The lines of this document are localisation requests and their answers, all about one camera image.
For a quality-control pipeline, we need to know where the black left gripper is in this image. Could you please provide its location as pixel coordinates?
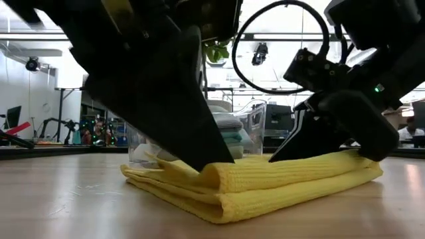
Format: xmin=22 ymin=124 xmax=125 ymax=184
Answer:
xmin=0 ymin=0 xmax=235 ymax=173

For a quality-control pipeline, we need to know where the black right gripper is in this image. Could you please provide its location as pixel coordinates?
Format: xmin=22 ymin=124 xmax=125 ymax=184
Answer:
xmin=268 ymin=19 xmax=425 ymax=163

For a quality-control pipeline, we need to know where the gray microfiber towel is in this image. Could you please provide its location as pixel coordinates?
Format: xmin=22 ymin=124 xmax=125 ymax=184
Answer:
xmin=212 ymin=114 xmax=245 ymax=132

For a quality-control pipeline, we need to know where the teal microfiber towel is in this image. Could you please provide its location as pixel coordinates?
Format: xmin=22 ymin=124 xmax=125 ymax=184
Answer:
xmin=220 ymin=131 xmax=243 ymax=144

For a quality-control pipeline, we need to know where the green microfiber towel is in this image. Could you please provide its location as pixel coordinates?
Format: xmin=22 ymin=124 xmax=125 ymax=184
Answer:
xmin=228 ymin=144 xmax=245 ymax=159

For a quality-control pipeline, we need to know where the light blue smooth towel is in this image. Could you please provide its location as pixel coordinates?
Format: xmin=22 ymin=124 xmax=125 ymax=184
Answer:
xmin=238 ymin=127 xmax=255 ymax=147

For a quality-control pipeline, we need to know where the clear plastic bin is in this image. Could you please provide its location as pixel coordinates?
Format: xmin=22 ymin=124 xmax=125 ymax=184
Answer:
xmin=126 ymin=99 xmax=268 ymax=169

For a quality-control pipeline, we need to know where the yellow microfiber towel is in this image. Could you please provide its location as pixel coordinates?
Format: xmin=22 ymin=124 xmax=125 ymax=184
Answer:
xmin=120 ymin=149 xmax=384 ymax=225

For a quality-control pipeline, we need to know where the person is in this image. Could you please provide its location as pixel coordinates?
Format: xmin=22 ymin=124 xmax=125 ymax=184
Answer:
xmin=397 ymin=116 xmax=425 ymax=141
xmin=81 ymin=119 xmax=112 ymax=146

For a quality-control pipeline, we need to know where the dark screen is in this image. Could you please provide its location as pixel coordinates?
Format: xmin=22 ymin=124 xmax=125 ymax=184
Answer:
xmin=411 ymin=100 xmax=425 ymax=130

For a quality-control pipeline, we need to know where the green leafy small tree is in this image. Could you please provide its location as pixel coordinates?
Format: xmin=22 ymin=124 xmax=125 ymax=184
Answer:
xmin=201 ymin=39 xmax=232 ymax=100

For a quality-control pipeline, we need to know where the black background equipment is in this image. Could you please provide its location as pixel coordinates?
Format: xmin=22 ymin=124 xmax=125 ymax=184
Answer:
xmin=264 ymin=104 xmax=296 ymax=147

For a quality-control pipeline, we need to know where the black shelf rack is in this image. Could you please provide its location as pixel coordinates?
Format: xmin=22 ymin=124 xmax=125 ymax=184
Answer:
xmin=54 ymin=86 xmax=110 ymax=144

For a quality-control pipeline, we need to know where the red flat object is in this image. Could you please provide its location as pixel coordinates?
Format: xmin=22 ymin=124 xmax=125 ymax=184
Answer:
xmin=12 ymin=121 xmax=31 ymax=135

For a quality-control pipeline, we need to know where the black monitor on stand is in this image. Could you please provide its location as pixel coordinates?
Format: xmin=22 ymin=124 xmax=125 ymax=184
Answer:
xmin=3 ymin=105 xmax=23 ymax=131

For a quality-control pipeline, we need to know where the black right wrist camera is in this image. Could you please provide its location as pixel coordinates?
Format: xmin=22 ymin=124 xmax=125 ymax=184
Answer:
xmin=283 ymin=48 xmax=350 ymax=94

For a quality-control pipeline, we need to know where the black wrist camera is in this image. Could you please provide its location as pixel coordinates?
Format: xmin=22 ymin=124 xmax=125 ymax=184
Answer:
xmin=175 ymin=0 xmax=243 ymax=42
xmin=283 ymin=48 xmax=350 ymax=94

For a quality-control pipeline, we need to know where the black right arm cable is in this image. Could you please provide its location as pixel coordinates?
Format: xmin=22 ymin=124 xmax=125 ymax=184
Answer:
xmin=231 ymin=0 xmax=331 ymax=96

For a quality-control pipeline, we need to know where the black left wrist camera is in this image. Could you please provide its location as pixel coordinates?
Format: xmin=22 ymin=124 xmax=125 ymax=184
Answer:
xmin=175 ymin=0 xmax=243 ymax=42

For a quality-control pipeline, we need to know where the black ceiling camera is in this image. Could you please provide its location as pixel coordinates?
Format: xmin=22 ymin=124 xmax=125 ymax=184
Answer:
xmin=251 ymin=42 xmax=269 ymax=66

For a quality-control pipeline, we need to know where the black metal table frame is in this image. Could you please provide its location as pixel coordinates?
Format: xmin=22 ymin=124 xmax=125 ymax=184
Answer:
xmin=0 ymin=145 xmax=425 ymax=160

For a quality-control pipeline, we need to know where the black wall camera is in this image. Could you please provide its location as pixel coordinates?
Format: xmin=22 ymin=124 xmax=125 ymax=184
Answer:
xmin=25 ymin=56 xmax=41 ymax=72

